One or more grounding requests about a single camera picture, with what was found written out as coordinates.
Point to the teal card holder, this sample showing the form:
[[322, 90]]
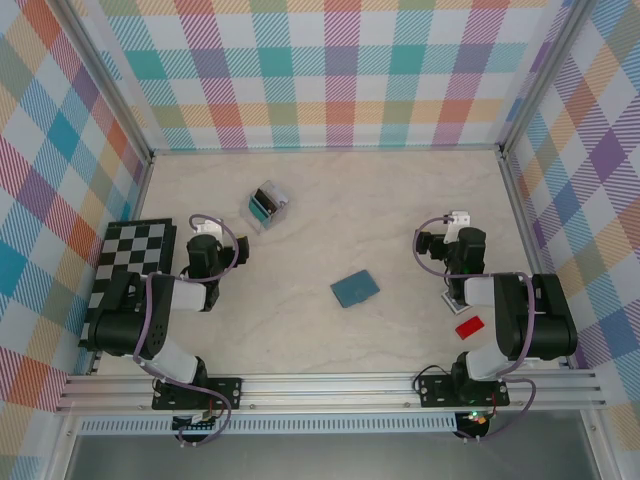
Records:
[[355, 289]]

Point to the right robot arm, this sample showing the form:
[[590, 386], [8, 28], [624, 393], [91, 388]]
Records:
[[550, 320]]

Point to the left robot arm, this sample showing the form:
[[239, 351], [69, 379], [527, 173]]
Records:
[[125, 325]]

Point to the teal card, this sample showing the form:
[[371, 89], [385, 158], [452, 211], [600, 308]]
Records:
[[259, 209]]

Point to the red card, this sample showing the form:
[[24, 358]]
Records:
[[470, 327]]

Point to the dark brown card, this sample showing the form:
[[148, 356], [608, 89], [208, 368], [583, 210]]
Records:
[[266, 197]]

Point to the blue and white small box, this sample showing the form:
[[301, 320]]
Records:
[[456, 310]]

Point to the black silver chessboard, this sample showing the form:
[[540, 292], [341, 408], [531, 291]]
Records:
[[130, 240]]

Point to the clear plastic box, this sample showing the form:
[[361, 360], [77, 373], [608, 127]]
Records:
[[280, 215]]

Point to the grey metal panel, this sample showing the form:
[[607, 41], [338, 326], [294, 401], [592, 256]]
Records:
[[325, 457]]

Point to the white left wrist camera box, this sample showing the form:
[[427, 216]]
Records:
[[207, 228]]

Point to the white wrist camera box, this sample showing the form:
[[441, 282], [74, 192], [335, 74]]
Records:
[[460, 218], [207, 228]]

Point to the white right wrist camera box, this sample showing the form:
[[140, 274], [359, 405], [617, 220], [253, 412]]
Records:
[[460, 218]]

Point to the aluminium side rail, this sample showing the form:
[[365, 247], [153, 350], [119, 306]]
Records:
[[526, 225]]

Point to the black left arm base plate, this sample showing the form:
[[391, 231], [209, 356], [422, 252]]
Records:
[[227, 392]]

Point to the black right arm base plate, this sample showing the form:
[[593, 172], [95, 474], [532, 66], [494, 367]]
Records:
[[435, 390]]

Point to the thin aluminium wall rail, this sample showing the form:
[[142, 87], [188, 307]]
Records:
[[325, 149]]

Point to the wide aluminium mounting rail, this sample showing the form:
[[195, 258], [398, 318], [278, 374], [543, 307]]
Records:
[[325, 390]]

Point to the aluminium corner post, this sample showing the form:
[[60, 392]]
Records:
[[541, 75], [110, 80]]

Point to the aluminium frame leg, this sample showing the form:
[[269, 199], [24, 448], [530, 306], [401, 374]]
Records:
[[60, 450], [592, 450]]

